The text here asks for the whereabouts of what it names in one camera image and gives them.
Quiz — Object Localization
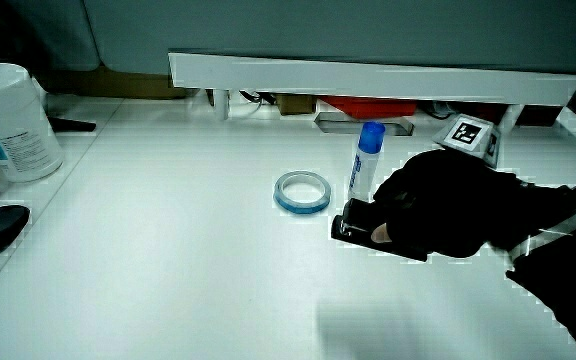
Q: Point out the person's right hand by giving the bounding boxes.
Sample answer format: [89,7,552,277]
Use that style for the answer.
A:
[370,113,525,260]

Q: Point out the black stapler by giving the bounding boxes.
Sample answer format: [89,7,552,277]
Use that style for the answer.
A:
[330,197,429,263]

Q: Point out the white glue stick blue cap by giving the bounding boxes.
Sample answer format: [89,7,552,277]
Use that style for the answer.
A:
[346,120,387,203]

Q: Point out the red box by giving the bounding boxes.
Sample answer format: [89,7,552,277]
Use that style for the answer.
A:
[319,95,419,121]

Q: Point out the white desk shelf riser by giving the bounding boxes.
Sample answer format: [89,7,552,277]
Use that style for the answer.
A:
[167,49,576,122]

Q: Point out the blue tape roll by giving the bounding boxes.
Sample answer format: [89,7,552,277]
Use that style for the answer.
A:
[273,170,333,216]

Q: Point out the small brown box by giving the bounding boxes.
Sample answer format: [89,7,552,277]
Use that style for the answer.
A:
[274,93,317,117]

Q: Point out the grey desk partition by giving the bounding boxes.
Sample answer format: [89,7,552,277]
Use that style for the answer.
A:
[81,0,576,99]

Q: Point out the brown cardboard box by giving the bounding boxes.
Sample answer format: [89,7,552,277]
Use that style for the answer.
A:
[41,63,190,100]

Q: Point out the white wipes canister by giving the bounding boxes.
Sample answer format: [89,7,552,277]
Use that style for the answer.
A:
[0,62,65,184]

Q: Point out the metal cable slot frame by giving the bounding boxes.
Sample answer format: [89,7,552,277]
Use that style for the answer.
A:
[313,111,416,138]

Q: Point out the black cable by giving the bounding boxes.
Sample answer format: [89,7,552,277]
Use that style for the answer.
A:
[239,89,278,107]

